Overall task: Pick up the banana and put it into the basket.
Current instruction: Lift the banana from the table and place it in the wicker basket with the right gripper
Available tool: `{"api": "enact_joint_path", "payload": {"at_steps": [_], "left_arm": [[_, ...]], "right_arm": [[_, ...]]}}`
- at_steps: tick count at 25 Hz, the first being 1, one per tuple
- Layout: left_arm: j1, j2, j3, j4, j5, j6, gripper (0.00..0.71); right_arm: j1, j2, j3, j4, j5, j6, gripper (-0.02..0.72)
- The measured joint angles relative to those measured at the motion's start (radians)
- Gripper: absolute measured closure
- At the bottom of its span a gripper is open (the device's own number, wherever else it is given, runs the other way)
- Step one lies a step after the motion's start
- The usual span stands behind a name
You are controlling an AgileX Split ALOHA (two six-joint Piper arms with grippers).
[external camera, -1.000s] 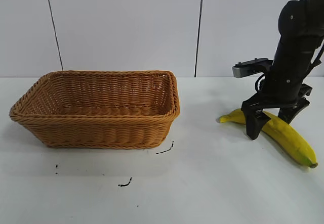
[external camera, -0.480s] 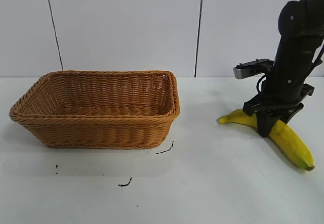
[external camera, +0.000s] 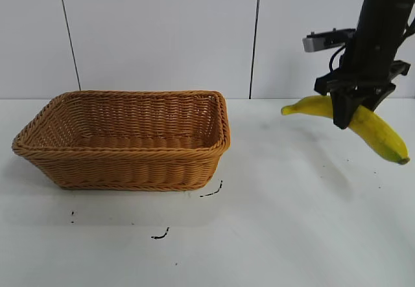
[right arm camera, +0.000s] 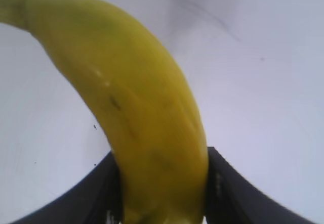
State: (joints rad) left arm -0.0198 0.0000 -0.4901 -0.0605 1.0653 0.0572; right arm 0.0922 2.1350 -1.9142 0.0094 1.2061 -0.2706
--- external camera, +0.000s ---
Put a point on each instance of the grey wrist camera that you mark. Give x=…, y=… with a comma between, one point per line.
x=321, y=41

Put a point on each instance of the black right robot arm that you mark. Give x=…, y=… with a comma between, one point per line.
x=382, y=5

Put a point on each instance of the yellow banana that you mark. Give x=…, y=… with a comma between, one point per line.
x=382, y=134

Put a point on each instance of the brown woven wicker basket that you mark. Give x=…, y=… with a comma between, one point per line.
x=129, y=170

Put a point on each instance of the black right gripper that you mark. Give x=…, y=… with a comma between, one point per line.
x=369, y=63

